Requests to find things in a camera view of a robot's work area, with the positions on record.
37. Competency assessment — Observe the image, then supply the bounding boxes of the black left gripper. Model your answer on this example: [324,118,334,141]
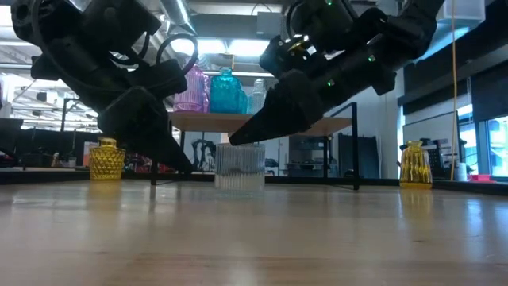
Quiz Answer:
[30,35,194,174]

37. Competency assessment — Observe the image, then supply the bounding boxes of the clear ribbed glass vase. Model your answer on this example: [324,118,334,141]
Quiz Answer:
[214,142,266,191]

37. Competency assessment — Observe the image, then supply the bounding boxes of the black metal rig frame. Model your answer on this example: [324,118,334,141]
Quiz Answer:
[0,166,508,196]

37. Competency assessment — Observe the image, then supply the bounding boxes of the large pink ribbed glass vase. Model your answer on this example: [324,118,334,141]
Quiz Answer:
[172,65,210,114]

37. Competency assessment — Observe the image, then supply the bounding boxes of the pink plastic tray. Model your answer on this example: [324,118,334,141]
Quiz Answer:
[468,173,497,184]

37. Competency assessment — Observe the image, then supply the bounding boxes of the dark storage cabinet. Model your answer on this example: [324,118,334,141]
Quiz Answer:
[337,133,380,179]

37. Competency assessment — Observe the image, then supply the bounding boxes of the tall yellow ribbed glass vase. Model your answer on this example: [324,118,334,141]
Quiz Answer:
[398,140,433,190]

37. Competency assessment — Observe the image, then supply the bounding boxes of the round teal glass vase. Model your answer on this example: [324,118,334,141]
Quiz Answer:
[209,67,244,115]

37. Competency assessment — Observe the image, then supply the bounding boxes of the wooden shelf with black legs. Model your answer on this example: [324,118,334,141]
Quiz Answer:
[149,102,360,191]

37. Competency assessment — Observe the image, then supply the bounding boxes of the grey utility cart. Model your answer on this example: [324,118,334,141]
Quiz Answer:
[287,134,330,178]

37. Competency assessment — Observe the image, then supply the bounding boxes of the clear glass bottle vase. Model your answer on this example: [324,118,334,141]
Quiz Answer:
[250,78,268,115]

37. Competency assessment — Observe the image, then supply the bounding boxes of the yellow diamond-textured glass vase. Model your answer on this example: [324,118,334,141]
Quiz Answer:
[87,137,127,182]

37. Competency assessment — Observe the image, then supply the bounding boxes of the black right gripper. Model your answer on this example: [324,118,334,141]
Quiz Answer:
[228,37,398,146]

